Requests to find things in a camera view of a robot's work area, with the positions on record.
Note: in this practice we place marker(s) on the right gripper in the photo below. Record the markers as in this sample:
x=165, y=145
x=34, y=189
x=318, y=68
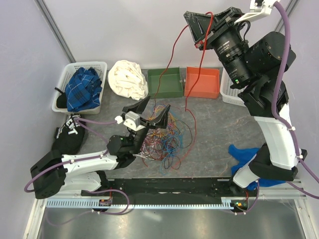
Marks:
x=223, y=24

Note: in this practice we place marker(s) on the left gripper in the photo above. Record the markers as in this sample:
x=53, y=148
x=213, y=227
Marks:
x=157, y=122

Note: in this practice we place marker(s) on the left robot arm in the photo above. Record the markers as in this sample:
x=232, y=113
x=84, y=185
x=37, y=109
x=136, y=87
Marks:
x=56, y=172

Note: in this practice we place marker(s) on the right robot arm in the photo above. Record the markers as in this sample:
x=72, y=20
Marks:
x=254, y=71

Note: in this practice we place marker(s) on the green tray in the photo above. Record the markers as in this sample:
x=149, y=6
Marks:
x=168, y=85

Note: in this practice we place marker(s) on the white crumpled cloth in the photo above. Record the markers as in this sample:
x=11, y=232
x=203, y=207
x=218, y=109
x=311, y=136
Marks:
x=126, y=79

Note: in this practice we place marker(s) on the orange tray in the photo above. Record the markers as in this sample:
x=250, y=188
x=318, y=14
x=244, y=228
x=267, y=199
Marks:
x=208, y=85

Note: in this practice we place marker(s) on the blue plaid cloth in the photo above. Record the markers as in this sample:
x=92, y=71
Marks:
x=83, y=90

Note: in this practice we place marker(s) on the white basket with clothes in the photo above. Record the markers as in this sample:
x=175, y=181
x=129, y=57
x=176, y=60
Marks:
x=70, y=69

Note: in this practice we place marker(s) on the empty white basket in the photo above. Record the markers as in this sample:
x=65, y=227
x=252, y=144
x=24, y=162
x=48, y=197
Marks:
x=230, y=95

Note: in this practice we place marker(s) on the black printed t-shirt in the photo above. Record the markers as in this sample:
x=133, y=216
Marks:
x=69, y=137

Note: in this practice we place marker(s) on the blue fleece cloth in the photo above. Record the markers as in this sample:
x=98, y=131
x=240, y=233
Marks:
x=243, y=156

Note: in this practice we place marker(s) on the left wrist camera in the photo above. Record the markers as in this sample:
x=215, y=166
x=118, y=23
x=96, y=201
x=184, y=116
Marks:
x=131, y=120

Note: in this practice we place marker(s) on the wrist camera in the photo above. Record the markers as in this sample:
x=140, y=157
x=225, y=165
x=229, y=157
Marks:
x=131, y=120
x=258, y=10

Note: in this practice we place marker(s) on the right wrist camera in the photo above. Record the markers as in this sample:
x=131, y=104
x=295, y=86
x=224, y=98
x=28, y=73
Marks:
x=258, y=10

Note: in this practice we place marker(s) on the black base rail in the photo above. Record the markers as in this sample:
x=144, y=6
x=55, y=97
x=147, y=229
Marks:
x=178, y=190

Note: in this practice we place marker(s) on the right aluminium frame post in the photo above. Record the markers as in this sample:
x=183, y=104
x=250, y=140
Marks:
x=292, y=4

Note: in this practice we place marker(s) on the aluminium frame post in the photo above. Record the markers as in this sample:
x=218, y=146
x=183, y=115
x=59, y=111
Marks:
x=292, y=4
x=55, y=29

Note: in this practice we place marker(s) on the light blue cable duct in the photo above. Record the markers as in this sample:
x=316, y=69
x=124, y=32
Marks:
x=91, y=203

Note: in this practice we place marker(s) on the left aluminium frame post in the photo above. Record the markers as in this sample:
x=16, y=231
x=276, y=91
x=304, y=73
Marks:
x=55, y=29

